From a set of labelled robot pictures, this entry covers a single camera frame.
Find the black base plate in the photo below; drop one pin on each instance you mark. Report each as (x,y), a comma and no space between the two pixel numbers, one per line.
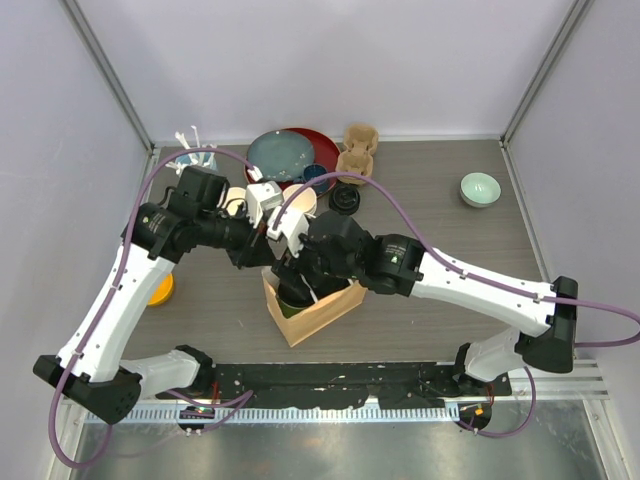
(338,386)

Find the brown paper bag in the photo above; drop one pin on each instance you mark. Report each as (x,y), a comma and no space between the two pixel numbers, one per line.
(304,323)

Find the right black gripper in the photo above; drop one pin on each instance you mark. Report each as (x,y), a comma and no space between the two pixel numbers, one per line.
(298,265)

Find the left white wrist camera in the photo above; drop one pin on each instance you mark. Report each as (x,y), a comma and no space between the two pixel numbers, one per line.
(262,198)

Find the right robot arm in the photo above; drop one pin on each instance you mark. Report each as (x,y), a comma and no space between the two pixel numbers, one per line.
(540,316)

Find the green paper cup stack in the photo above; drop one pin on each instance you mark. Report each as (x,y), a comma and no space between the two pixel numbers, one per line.
(305,202)

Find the aluminium frame rail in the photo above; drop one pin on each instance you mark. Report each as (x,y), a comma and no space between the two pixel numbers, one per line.
(590,382)

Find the pale green ceramic bowl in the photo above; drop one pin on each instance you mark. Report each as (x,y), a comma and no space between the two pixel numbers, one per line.
(480,190)

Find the brown paper cup stack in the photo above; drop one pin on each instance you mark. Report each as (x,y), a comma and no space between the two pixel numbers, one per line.
(235,200)

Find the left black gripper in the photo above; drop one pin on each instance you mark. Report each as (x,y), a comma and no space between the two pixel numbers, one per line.
(255,251)

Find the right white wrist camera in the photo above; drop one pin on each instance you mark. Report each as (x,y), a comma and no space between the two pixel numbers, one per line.
(290,225)

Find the orange round dish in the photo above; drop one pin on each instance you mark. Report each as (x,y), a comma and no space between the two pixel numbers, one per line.
(163,292)

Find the red round tray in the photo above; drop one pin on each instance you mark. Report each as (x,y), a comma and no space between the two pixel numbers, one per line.
(326,152)

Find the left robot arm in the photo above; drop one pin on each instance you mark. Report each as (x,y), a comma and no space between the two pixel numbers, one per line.
(90,369)

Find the small dark blue bowl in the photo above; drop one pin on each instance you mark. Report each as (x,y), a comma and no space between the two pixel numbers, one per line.
(314,171)

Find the black cup lid stack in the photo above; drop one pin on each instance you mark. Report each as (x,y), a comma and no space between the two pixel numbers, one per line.
(344,199)

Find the single green paper cup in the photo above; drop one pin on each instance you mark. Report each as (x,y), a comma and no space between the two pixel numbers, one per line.
(287,310)

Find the blue-grey ceramic plate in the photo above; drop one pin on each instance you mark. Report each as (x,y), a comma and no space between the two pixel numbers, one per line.
(281,155)

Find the cardboard cup carrier stack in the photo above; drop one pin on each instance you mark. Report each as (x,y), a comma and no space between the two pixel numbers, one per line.
(360,144)

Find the white slotted cable duct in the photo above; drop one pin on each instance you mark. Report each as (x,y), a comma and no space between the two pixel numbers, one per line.
(175,412)

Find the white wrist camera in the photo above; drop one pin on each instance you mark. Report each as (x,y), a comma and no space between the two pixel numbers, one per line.
(290,225)
(262,198)

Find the light blue cylinder holder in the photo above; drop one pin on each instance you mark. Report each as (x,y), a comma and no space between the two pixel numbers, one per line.
(204,159)

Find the white wrapped stirrer bundle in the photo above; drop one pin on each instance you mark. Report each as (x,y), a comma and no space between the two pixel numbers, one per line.
(188,145)

